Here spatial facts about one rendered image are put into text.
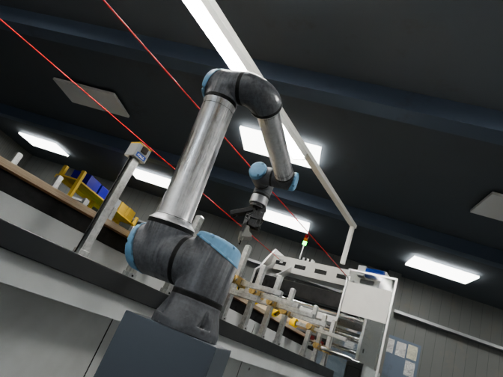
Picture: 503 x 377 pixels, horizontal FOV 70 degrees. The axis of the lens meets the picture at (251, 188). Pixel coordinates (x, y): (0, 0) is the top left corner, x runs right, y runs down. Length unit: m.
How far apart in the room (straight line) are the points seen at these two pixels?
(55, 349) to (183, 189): 1.04
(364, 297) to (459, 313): 6.04
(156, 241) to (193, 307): 0.23
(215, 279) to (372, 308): 3.16
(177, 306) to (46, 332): 0.94
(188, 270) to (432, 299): 9.01
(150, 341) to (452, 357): 9.10
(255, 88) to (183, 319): 0.74
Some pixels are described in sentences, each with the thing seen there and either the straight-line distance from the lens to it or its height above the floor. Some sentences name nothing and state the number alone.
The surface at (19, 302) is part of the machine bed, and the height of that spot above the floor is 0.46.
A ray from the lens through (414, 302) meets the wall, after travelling 9.67.
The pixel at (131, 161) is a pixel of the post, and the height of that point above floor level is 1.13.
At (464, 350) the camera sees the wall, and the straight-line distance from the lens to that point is 9.91.
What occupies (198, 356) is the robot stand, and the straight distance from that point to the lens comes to 0.93.
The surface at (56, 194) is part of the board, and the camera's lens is 1.65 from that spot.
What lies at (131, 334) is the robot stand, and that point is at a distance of 0.98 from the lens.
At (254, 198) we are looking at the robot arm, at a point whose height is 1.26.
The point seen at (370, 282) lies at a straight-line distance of 4.13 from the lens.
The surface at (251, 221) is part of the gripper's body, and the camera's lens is 1.75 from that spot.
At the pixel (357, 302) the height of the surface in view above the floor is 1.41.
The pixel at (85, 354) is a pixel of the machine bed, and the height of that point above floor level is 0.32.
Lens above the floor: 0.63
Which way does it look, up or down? 22 degrees up
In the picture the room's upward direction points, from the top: 22 degrees clockwise
